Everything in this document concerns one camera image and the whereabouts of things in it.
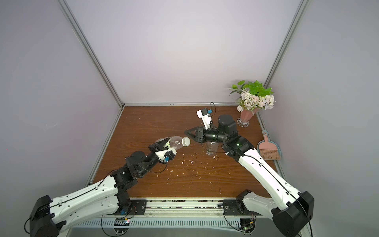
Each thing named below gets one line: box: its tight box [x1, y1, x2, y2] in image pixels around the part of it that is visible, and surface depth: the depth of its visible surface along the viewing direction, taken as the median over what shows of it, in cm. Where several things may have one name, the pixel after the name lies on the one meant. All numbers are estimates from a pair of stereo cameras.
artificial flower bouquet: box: [227, 79, 276, 113], surface depth 86 cm
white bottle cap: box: [181, 136, 191, 148], surface depth 65 cm
